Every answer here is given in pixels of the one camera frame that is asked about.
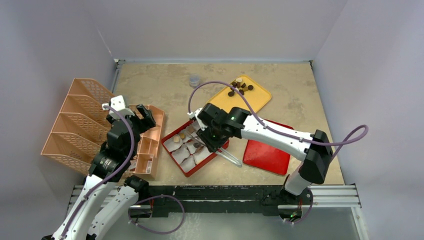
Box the black metal base rail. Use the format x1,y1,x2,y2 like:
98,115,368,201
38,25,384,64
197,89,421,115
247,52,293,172
71,183,362,220

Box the yellow plastic tray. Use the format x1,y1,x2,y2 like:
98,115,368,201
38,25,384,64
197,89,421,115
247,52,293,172
208,75,272,113

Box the cream chocolate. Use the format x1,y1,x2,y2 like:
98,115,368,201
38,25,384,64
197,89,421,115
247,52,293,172
173,135,181,143

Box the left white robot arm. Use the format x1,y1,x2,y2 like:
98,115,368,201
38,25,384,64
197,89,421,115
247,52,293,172
43,103,156,240

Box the pink plastic file rack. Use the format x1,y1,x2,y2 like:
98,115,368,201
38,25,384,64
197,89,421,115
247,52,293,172
41,78,165,180

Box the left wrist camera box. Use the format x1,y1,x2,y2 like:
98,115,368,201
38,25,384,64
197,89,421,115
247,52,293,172
101,95,133,120

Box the red compartment chocolate box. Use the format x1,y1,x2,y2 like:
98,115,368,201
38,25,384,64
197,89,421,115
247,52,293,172
160,120,218,178

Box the red box lid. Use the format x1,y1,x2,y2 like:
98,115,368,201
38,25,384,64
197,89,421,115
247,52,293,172
242,139,291,176

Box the small clear plastic jar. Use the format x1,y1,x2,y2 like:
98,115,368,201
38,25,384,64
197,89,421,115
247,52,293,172
188,74,201,88

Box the metal serving tongs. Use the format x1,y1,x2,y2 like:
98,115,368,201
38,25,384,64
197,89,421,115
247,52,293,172
183,130,243,168

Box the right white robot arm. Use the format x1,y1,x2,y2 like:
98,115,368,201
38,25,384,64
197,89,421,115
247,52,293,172
190,103,333,204

